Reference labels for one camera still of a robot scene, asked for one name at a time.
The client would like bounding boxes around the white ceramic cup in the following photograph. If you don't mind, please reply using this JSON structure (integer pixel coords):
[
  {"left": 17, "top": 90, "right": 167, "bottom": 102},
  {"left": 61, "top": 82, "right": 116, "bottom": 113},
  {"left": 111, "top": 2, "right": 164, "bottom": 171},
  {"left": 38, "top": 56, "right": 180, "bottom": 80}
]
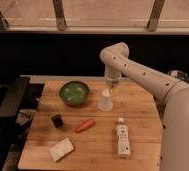
[{"left": 98, "top": 89, "right": 113, "bottom": 111}]

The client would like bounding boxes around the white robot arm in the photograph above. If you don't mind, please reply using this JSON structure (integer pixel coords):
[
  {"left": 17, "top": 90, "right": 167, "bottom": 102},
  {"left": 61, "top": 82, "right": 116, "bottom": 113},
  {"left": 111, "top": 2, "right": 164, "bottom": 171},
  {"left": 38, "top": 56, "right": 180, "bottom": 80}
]
[{"left": 100, "top": 42, "right": 189, "bottom": 171}]

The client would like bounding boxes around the green bowl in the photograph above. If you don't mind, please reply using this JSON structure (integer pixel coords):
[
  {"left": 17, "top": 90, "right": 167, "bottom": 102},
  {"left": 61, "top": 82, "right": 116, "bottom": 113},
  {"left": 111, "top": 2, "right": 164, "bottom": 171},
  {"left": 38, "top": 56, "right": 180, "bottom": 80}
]
[{"left": 59, "top": 81, "right": 89, "bottom": 106}]

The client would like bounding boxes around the orange carrot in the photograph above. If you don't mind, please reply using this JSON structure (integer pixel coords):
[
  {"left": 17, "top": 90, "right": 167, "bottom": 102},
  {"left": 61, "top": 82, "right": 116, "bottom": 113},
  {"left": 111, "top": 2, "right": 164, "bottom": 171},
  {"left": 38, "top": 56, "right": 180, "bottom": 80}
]
[{"left": 75, "top": 119, "right": 95, "bottom": 133}]

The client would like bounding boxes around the white tube bottle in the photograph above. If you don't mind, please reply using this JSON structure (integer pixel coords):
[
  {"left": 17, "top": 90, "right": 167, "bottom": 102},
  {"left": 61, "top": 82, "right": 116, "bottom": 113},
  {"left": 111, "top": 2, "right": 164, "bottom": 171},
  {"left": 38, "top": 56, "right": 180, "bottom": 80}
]
[{"left": 116, "top": 117, "right": 131, "bottom": 158}]

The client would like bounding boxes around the wooden cutting board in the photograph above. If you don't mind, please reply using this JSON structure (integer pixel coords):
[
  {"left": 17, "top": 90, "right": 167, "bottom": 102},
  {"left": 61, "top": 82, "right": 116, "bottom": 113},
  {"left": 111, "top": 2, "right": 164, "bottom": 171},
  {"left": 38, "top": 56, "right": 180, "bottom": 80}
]
[{"left": 18, "top": 81, "right": 162, "bottom": 171}]

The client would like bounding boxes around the small black cube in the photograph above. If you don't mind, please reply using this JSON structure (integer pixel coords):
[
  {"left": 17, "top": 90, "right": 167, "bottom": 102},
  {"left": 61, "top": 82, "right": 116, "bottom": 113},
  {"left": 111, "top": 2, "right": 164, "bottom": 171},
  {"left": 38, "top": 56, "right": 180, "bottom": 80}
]
[{"left": 51, "top": 114, "right": 63, "bottom": 128}]

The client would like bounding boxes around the grey round dish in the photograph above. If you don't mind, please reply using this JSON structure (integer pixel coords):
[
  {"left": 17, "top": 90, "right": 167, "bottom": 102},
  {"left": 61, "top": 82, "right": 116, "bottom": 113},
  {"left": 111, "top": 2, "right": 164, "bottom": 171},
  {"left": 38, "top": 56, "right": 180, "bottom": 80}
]
[{"left": 168, "top": 70, "right": 189, "bottom": 84}]

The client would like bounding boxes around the black office chair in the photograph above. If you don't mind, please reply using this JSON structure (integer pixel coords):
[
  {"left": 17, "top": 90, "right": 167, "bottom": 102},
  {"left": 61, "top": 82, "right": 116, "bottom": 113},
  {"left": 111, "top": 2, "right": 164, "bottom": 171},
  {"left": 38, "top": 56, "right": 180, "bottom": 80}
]
[{"left": 0, "top": 63, "right": 45, "bottom": 171}]

